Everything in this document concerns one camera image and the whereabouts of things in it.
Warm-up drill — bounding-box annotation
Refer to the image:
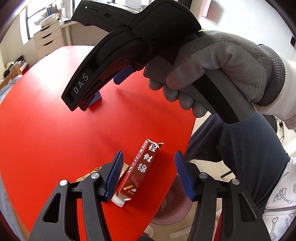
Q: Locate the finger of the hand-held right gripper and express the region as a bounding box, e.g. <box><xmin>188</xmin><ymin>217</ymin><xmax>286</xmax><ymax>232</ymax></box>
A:
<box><xmin>87</xmin><ymin>91</ymin><xmax>102</xmax><ymax>112</ymax></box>
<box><xmin>113</xmin><ymin>65</ymin><xmax>134</xmax><ymax>85</ymax></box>

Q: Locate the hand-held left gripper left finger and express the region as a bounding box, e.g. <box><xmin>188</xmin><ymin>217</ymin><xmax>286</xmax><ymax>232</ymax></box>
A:
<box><xmin>28</xmin><ymin>151</ymin><xmax>124</xmax><ymax>241</ymax></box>

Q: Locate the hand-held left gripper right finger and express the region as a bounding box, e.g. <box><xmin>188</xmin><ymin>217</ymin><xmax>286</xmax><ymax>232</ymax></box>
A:
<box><xmin>174</xmin><ymin>151</ymin><xmax>265</xmax><ymax>241</ymax></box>

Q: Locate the wooden clip piece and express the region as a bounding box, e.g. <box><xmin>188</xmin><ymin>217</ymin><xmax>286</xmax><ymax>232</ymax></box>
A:
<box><xmin>76</xmin><ymin>162</ymin><xmax>130</xmax><ymax>182</ymax></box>

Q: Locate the torn red carton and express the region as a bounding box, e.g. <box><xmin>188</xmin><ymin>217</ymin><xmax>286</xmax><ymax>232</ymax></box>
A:
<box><xmin>112</xmin><ymin>138</ymin><xmax>165</xmax><ymax>207</ymax></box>

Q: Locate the pink waste bin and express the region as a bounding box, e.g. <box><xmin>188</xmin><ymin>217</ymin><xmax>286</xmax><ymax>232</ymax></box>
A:
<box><xmin>149</xmin><ymin>174</ymin><xmax>202</xmax><ymax>226</ymax></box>

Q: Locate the person's right forearm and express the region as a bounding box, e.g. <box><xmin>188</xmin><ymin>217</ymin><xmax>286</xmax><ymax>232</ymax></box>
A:
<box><xmin>251</xmin><ymin>59</ymin><xmax>296</xmax><ymax>131</ymax></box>

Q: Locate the person's right hand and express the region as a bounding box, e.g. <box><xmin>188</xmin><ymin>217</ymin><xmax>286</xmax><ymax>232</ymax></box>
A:
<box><xmin>148</xmin><ymin>30</ymin><xmax>286</xmax><ymax>119</ymax></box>

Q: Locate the white drawer unit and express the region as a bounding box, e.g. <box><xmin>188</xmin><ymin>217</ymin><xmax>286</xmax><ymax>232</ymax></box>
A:
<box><xmin>33</xmin><ymin>22</ymin><xmax>64</xmax><ymax>59</ymax></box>

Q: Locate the white basin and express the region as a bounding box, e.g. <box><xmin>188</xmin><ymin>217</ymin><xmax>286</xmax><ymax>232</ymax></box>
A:
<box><xmin>35</xmin><ymin>13</ymin><xmax>59</xmax><ymax>26</ymax></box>

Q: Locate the black bag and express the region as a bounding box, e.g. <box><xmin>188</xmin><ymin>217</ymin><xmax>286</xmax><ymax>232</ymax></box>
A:
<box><xmin>11</xmin><ymin>56</ymin><xmax>30</xmax><ymax>70</ymax></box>

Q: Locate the black-framed window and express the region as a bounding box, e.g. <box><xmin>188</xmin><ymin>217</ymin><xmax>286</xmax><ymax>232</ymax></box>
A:
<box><xmin>20</xmin><ymin>0</ymin><xmax>78</xmax><ymax>44</ymax></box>

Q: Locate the person's white patterned top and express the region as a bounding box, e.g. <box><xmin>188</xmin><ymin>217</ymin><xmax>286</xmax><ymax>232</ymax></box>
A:
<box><xmin>261</xmin><ymin>157</ymin><xmax>296</xmax><ymax>241</ymax></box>

